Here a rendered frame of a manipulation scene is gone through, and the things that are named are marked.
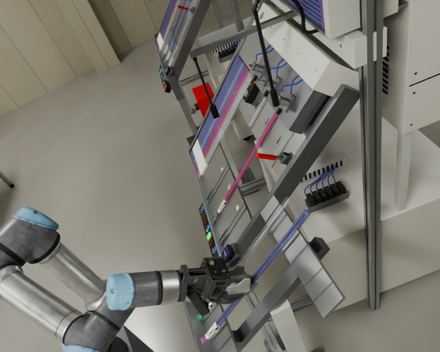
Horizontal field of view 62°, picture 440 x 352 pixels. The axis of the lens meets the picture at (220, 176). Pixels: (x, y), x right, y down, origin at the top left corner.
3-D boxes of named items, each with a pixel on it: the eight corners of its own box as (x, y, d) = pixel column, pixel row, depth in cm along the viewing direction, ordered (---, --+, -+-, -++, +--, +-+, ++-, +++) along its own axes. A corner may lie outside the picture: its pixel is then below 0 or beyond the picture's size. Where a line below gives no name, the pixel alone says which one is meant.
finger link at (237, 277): (260, 267, 93) (228, 271, 89) (253, 282, 96) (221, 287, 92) (255, 257, 95) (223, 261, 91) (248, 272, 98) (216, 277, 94)
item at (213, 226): (237, 263, 132) (220, 262, 129) (200, 155, 181) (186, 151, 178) (239, 261, 132) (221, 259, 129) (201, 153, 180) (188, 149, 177)
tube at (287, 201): (202, 319, 117) (199, 319, 116) (200, 316, 118) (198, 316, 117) (292, 200, 96) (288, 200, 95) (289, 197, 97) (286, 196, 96)
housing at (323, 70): (352, 104, 99) (311, 89, 92) (284, 39, 135) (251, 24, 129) (371, 77, 95) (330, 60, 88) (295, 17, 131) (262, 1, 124)
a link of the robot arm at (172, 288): (158, 312, 83) (152, 282, 89) (178, 309, 85) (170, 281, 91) (165, 290, 79) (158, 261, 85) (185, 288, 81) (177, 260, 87)
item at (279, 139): (292, 184, 113) (279, 181, 111) (234, 86, 162) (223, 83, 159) (357, 90, 96) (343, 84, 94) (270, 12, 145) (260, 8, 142)
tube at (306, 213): (206, 343, 105) (202, 343, 104) (204, 339, 106) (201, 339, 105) (311, 214, 84) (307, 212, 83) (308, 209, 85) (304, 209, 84)
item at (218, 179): (233, 260, 131) (225, 260, 129) (196, 151, 179) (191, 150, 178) (258, 223, 121) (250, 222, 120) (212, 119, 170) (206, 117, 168)
